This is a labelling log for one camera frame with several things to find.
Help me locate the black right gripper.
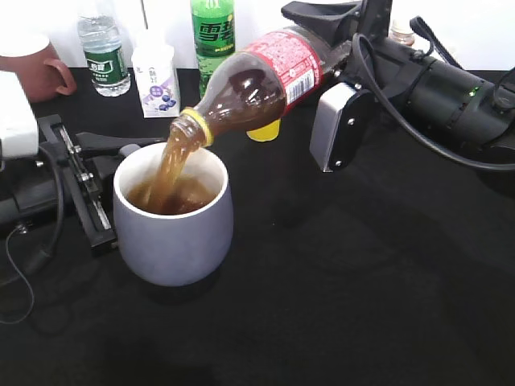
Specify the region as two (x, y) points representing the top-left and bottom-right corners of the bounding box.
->
(281, 1), (422, 105)

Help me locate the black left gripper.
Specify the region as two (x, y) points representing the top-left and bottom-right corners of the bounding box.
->
(11, 113), (166, 258)

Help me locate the brown iced tea bottle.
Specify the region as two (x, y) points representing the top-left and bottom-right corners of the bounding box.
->
(170, 26), (351, 146)

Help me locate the grey ceramic mug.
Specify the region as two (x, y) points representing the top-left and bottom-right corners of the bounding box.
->
(113, 142), (233, 286)

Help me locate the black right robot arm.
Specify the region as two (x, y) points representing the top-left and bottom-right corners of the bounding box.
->
(282, 1), (514, 172)

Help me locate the green sprite bottle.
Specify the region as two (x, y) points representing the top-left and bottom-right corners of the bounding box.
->
(190, 0), (235, 98)

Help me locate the brown ceramic mug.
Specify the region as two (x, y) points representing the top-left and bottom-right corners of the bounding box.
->
(1, 33), (77, 103)

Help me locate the white blueberry milk carton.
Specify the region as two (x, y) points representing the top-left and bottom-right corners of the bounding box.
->
(131, 30), (181, 118)

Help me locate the clear water bottle green label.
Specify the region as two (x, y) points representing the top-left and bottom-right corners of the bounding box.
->
(77, 1), (130, 97)

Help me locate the yellow bottle cap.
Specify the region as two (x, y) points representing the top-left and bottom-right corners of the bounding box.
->
(246, 119), (281, 142)

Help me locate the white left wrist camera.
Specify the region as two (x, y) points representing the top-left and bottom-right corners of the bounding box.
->
(1, 71), (39, 160)

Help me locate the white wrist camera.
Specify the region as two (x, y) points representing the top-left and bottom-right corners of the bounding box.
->
(309, 82), (375, 173)
(1, 71), (39, 160)

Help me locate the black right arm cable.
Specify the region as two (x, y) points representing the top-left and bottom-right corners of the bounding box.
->
(351, 15), (515, 172)

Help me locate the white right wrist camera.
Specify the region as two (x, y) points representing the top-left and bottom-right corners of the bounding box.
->
(309, 82), (375, 173)

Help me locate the black left camera cable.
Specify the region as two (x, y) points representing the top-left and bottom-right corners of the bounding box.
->
(0, 145), (65, 325)

